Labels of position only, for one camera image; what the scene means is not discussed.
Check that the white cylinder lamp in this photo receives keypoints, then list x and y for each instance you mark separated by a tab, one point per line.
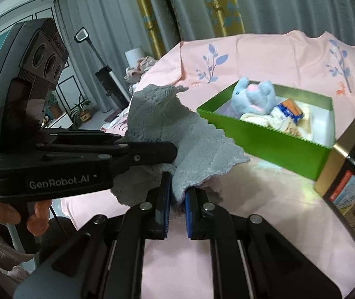
134	55

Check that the person's left hand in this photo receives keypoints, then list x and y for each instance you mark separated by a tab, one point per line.
37	223

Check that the pink printed tablecloth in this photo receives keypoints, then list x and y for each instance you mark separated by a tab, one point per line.
181	268

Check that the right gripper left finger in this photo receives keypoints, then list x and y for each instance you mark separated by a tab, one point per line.
104	259

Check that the potted plant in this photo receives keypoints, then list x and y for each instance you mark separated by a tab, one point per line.
81	113

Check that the blue plush elephant toy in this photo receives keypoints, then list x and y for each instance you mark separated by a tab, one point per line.
253	97

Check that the grey curtain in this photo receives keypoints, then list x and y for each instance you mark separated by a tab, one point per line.
116	26

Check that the black camera module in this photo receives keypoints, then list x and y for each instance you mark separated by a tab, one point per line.
32	59

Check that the black stand with mirror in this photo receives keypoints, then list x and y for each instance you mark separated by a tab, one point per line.
107	77

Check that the blue white small packet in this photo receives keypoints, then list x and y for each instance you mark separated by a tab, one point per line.
287	109

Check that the cream yellow towel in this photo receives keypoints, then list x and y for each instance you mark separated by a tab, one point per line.
278	121

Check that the green cardboard box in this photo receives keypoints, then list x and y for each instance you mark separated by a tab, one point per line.
307	158

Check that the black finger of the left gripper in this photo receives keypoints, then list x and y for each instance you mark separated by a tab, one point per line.
143	153

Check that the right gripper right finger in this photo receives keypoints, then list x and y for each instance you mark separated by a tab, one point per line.
249	257

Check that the pink clothes pile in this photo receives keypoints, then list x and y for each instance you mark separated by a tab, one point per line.
133	74

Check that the yellow patterned curtain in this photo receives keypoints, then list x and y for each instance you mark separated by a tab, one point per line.
168	22

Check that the grey knitted cloth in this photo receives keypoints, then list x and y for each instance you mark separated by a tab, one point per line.
203	152

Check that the black gold tin box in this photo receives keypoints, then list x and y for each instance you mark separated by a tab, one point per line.
336	183

